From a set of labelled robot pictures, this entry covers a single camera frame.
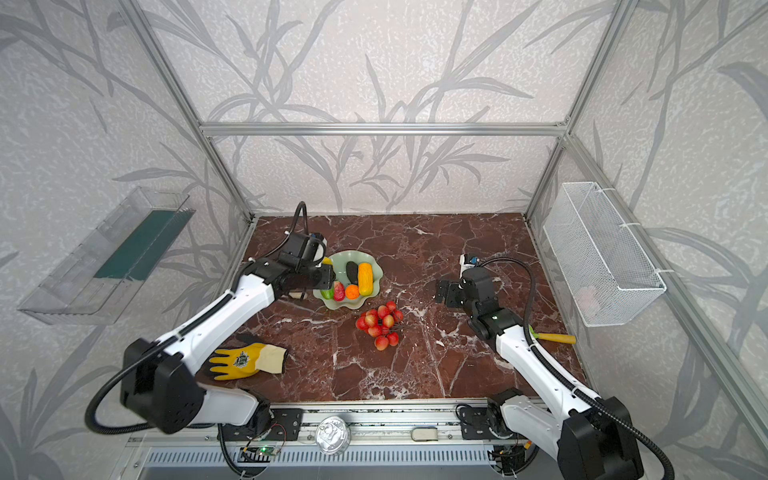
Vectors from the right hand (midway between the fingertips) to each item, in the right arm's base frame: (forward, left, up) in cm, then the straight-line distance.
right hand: (452, 273), depth 85 cm
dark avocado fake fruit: (+8, +31, -11) cm, 34 cm away
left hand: (+1, +34, +2) cm, 34 cm away
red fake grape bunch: (-11, +21, -9) cm, 26 cm away
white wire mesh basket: (-11, -29, +18) cm, 36 cm away
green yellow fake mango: (-7, +35, +1) cm, 36 cm away
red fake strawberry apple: (+1, +35, -13) cm, 37 cm away
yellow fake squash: (+4, +27, -10) cm, 29 cm away
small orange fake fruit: (+1, +31, -11) cm, 33 cm away
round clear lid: (-38, +31, -9) cm, 50 cm away
